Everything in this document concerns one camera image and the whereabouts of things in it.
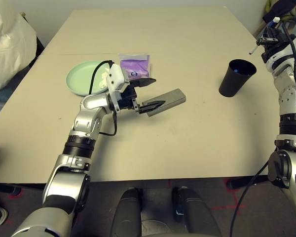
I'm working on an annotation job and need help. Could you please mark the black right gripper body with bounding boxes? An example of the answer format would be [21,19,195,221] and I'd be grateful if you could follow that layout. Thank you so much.
[257,27,289,59]

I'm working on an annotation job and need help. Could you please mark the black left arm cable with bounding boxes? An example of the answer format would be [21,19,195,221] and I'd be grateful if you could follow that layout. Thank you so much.
[88,60,118,136]

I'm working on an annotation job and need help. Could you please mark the dark grey robot leg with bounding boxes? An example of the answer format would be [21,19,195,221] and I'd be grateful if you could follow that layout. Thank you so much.
[110,188,142,237]
[172,187,222,237]

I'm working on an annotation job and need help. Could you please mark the black jacket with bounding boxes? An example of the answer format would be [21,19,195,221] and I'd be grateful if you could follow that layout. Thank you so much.
[262,0,296,23]

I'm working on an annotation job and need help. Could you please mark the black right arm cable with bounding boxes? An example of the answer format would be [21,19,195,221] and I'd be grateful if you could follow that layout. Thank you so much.
[230,21,296,237]

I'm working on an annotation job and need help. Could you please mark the mint green plate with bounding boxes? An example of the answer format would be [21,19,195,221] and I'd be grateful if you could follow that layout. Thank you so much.
[66,60,114,97]

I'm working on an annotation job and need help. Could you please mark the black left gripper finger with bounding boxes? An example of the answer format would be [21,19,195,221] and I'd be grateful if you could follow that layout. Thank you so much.
[129,77,158,89]
[138,99,167,115]

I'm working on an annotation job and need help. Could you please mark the dark grey robot right leg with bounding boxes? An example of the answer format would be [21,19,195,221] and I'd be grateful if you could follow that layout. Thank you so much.
[172,187,222,237]

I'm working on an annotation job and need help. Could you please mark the purple tissue pack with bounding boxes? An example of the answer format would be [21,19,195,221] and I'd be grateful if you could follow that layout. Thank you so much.
[118,52,151,81]

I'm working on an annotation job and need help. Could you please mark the grey glasses case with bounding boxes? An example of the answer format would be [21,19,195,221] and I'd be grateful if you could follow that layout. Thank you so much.
[142,88,187,118]

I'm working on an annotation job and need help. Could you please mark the dark grey robot left leg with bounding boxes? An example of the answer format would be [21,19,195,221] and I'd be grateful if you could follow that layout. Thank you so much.
[110,188,142,237]

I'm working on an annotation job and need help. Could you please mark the white tissue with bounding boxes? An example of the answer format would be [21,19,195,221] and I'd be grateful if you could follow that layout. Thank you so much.
[100,69,111,91]

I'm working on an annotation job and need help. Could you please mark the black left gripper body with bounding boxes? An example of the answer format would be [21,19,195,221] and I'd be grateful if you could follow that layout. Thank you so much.
[118,84,142,114]

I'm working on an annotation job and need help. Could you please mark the black table foot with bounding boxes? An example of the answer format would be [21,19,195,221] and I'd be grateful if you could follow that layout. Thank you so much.
[0,182,22,196]

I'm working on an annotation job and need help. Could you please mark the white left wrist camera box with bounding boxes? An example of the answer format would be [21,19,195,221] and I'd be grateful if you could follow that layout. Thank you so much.
[106,63,129,113]

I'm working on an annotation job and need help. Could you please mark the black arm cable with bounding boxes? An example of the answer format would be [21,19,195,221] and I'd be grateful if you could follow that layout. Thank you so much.
[88,60,118,136]
[230,21,296,237]

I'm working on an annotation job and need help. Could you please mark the black plastic cup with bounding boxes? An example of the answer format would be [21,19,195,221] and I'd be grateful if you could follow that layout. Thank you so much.
[219,58,258,98]

